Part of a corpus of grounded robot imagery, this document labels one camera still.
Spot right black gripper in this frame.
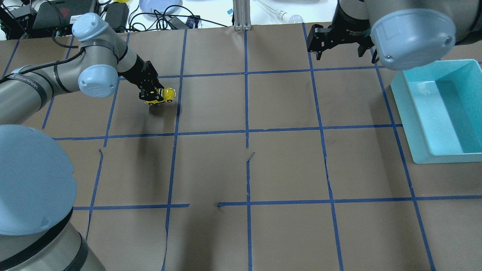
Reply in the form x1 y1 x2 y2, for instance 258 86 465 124
307 0 374 61

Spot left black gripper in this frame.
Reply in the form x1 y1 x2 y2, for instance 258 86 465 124
128 55 164 101

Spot yellow toy beetle car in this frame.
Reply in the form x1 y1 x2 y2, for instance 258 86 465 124
144 88 176 106

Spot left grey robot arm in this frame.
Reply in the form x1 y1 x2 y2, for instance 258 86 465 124
1 13 176 271

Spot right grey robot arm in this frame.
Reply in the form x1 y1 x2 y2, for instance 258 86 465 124
306 0 482 70

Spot black power adapter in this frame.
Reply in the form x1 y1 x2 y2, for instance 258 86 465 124
104 2 129 33

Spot blue plastic plate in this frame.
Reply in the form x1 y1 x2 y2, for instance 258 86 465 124
138 0 183 13

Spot turquoise plastic storage bin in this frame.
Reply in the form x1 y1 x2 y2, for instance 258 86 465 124
390 59 482 164

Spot black red laptop case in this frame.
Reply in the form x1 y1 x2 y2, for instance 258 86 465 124
32 0 100 30

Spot aluminium frame post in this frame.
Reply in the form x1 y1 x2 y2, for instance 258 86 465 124
233 0 252 31

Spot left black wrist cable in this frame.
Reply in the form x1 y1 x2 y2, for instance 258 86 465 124
0 26 87 81

